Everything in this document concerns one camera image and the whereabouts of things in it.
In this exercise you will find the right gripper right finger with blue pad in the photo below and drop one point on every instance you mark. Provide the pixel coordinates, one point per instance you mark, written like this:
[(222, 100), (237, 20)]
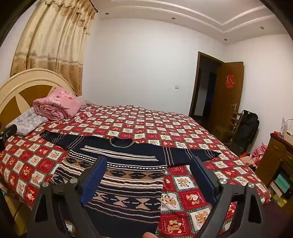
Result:
[(248, 219)]

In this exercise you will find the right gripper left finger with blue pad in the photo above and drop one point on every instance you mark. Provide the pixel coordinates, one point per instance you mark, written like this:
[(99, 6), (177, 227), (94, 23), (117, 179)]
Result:
[(57, 203)]

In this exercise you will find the navy patterned knit sweater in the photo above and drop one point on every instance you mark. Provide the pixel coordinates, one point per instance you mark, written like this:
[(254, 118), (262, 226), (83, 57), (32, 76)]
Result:
[(130, 198)]

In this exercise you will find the grey floral pillow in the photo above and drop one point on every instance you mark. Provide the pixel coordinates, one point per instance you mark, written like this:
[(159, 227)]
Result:
[(27, 122)]

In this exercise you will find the red patchwork bedspread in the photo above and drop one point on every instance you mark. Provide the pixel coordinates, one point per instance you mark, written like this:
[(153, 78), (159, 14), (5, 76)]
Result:
[(29, 160)]

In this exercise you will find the cream wooden headboard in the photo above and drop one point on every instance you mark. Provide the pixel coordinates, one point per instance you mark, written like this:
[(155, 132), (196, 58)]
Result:
[(19, 92)]

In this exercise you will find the pink red plastic bag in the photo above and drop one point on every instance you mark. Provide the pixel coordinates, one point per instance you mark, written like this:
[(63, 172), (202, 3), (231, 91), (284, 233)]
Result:
[(258, 154)]

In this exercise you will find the pink folded blanket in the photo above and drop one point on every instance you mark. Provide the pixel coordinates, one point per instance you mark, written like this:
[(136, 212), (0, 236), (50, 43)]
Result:
[(58, 105)]

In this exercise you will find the brown wooden dresser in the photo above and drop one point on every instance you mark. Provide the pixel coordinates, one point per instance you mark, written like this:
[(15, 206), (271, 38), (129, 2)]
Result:
[(276, 159)]

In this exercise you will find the wooden chair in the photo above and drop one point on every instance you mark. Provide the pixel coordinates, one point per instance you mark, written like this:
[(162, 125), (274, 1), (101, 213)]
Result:
[(226, 134)]

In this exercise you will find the black bag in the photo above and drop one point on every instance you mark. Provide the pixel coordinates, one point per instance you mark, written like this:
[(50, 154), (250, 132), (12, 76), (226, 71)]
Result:
[(246, 133)]

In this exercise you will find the beige patterned curtain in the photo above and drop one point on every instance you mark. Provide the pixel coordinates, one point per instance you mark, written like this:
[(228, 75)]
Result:
[(54, 38)]

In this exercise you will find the brown wooden door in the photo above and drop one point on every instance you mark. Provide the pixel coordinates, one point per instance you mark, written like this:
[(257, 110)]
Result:
[(226, 101)]

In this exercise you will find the red double happiness decoration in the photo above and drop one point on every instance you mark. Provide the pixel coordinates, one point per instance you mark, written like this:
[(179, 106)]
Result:
[(230, 83)]

